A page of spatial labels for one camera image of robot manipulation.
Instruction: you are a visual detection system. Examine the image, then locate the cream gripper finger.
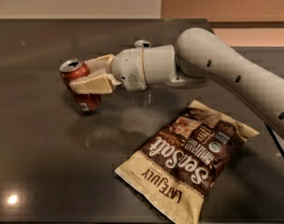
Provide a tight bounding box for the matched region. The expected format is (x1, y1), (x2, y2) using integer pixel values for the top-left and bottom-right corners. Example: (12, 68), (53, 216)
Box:
(84, 54), (115, 73)
(69, 70), (121, 94)

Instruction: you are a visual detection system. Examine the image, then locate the red coke can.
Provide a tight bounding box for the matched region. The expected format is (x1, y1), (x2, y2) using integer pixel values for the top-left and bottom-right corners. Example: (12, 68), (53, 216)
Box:
(59, 58), (103, 112)

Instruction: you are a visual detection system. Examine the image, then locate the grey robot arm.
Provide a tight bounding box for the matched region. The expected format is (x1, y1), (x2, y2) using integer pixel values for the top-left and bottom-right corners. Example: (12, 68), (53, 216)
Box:
(69, 28), (284, 139)

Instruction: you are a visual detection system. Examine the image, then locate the brown drink can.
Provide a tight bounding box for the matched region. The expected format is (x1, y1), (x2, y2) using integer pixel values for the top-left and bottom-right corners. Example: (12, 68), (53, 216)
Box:
(134, 39), (151, 49)

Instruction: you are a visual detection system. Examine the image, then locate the Late July chips bag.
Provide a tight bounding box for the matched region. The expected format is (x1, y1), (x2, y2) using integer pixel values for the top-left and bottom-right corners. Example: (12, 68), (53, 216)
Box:
(115, 101), (259, 224)

